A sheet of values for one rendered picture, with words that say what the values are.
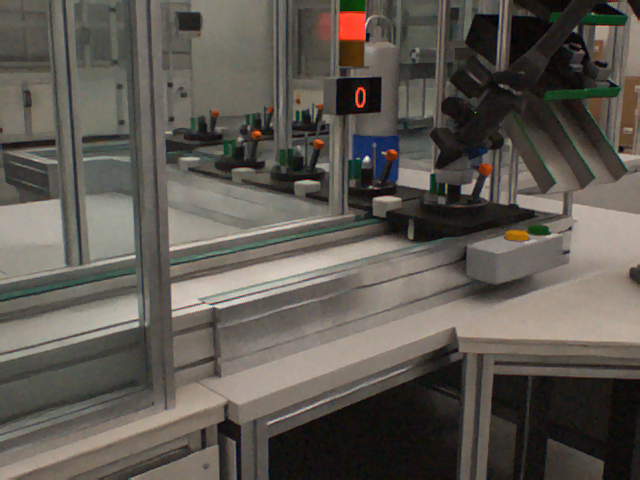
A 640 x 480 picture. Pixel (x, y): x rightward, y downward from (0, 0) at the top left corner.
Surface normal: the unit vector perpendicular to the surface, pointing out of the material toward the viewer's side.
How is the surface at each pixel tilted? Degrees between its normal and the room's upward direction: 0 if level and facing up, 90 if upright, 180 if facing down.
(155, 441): 90
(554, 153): 45
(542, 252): 90
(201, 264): 90
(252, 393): 0
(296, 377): 0
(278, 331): 90
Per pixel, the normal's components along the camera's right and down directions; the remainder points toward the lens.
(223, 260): 0.67, 0.18
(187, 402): 0.01, -0.97
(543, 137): 0.38, -0.54
